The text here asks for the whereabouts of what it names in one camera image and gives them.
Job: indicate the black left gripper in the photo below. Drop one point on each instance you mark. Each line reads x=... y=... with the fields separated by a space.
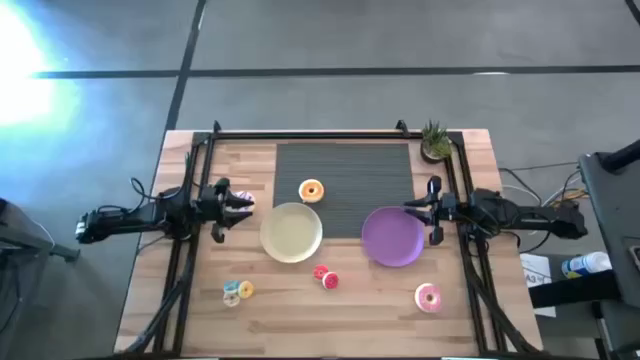
x=215 y=205

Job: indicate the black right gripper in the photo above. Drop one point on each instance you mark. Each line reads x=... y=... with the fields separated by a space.
x=441 y=207

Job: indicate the small yellow donut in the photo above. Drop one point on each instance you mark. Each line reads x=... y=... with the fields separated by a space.
x=248 y=290

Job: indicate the large pink sprinkled donut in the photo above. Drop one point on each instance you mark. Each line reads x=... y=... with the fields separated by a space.
x=422 y=297

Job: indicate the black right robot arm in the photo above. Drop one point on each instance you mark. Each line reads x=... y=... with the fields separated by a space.
x=525 y=217

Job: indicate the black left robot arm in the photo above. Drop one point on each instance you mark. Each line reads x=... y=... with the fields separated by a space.
x=125 y=220

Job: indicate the purple round plate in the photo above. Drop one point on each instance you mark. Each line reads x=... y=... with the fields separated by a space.
x=392 y=237

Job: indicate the cream round plate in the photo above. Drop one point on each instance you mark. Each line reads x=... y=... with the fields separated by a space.
x=291 y=232

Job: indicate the spiky green potted plant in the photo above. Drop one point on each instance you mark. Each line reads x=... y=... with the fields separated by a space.
x=436 y=142

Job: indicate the orange glazed donut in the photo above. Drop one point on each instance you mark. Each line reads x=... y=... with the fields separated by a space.
x=305 y=192

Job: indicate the dark grey ribbed mat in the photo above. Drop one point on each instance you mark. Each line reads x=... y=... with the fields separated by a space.
x=360 y=170

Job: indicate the small blue donut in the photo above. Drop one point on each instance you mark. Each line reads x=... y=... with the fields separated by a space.
x=230 y=285

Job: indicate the small white donut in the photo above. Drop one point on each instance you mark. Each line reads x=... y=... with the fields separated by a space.
x=227 y=300

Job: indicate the red sprinkled donut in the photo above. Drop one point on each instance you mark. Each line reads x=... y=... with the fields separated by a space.
x=318 y=273
x=331 y=281

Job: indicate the white paper sheet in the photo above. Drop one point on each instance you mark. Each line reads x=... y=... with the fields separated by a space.
x=537 y=280

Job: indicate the white plastic bottle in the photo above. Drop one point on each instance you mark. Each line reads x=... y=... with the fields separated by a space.
x=585 y=264

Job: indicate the black cart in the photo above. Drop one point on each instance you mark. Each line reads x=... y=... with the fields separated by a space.
x=612 y=210

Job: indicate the black aluminium rig frame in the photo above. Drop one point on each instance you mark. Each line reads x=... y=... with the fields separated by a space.
x=325 y=135

